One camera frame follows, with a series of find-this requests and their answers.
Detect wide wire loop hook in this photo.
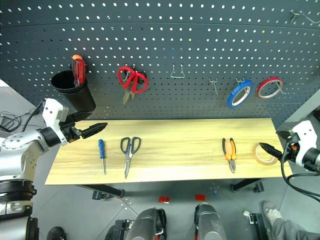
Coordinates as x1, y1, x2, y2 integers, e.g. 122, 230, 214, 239
170, 63, 186, 79

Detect dark perforated pegboard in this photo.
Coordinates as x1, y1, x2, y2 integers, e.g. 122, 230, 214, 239
0, 0, 320, 127

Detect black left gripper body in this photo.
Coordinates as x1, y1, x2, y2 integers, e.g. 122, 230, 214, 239
59, 121, 85, 144

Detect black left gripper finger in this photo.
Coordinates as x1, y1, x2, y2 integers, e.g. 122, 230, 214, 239
86, 121, 109, 134
80, 127, 106, 140

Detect blue handled screwdriver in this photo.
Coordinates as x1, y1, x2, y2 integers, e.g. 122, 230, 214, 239
97, 138, 108, 176

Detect orange handled pliers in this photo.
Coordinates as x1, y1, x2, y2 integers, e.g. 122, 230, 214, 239
221, 137, 238, 174

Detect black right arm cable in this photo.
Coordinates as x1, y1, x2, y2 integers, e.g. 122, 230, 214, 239
279, 139, 320, 199

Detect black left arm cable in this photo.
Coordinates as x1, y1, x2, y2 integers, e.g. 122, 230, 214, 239
17, 99, 48, 133

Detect grey handled scissors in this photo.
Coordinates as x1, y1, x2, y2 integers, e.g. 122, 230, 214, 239
119, 136, 142, 180

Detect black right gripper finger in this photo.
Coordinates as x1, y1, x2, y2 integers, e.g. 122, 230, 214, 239
258, 142, 285, 159
275, 130, 293, 141

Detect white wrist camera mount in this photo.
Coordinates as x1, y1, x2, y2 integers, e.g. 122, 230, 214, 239
290, 120, 319, 166
41, 97, 70, 146

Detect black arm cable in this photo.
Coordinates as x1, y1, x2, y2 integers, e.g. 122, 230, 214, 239
17, 99, 48, 133
279, 139, 320, 199

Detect black wheeled stand base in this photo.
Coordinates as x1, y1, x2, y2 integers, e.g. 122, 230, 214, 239
243, 210, 270, 240

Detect red handled screwdriver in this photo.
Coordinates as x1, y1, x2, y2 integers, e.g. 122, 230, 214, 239
71, 54, 88, 88

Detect grey trouser leg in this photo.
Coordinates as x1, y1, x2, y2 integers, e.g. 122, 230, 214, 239
270, 216, 320, 240

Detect red handled scissors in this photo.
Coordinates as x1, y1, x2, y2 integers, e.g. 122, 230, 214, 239
117, 65, 149, 106

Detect red tape roll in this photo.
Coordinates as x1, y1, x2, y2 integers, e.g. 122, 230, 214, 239
257, 77, 285, 100

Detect black cup holder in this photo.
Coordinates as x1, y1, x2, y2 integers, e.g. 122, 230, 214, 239
50, 70, 97, 121

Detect grey worn shoe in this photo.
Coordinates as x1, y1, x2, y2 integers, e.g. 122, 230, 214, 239
262, 200, 285, 226

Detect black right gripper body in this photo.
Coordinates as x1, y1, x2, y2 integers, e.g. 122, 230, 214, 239
281, 133, 301, 161

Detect clear tape roll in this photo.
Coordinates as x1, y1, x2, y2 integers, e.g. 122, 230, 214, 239
251, 142, 279, 167

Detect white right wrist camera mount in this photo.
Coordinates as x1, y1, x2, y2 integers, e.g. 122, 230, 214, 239
290, 120, 319, 166

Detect metal scissors peg hook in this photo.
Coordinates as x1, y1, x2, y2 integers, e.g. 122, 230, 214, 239
124, 64, 146, 76

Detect black shoe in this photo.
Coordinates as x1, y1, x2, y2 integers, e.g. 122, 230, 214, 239
46, 226, 68, 240

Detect long metal peg hook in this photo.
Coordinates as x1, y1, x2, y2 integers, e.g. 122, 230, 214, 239
289, 9, 320, 25

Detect dark rounded robot leg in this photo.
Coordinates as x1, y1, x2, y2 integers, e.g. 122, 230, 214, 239
194, 202, 228, 240
124, 206, 168, 240

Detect loose black floor cables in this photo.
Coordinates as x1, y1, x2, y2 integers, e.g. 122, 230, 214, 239
0, 110, 29, 134

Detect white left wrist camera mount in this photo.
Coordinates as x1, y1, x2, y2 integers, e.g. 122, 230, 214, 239
41, 97, 70, 146

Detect black table leg with caster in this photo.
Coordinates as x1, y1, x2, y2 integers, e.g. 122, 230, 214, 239
74, 184, 126, 201
230, 178, 265, 194

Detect small metal peg hook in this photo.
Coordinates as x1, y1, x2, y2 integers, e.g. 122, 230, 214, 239
235, 76, 251, 96
273, 79, 286, 96
208, 77, 220, 96

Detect blue tape roll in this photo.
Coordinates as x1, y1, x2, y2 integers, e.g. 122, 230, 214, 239
226, 79, 255, 110

